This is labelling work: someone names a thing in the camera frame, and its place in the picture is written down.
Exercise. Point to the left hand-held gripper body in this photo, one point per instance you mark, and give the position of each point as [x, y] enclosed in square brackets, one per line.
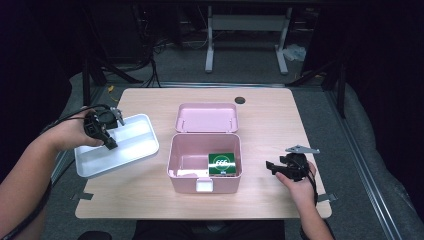
[100, 121]

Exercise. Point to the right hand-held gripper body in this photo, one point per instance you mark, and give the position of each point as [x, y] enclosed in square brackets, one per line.
[296, 166]

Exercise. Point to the white plastic tray insert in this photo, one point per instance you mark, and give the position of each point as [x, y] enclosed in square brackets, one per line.
[133, 140]

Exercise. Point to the green cardboard packet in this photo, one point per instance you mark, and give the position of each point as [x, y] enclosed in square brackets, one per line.
[222, 163]

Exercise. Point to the pink storage box with lid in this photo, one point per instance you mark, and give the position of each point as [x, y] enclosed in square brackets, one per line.
[206, 116]

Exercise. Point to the person's right hand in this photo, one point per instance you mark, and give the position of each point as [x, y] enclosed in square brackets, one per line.
[301, 191]

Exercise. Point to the person's left hand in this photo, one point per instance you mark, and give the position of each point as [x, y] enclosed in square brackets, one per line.
[71, 133]

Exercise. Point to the yellow floor scrap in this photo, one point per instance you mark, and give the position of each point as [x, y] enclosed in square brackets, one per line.
[111, 89]

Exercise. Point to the black metal stand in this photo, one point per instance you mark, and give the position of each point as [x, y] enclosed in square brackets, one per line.
[340, 90]
[86, 86]

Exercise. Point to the grey tape strip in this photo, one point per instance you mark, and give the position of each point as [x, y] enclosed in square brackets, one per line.
[82, 196]
[326, 197]

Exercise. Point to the black round table grommet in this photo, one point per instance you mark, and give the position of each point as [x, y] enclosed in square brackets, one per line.
[239, 100]

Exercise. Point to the person's dark clothed lap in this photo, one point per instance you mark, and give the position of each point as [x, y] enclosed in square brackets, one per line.
[206, 230]

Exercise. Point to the crumpled clear plastic bag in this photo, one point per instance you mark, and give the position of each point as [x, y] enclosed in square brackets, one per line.
[295, 52]

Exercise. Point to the white metal table frame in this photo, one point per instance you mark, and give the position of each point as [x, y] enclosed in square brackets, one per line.
[246, 23]

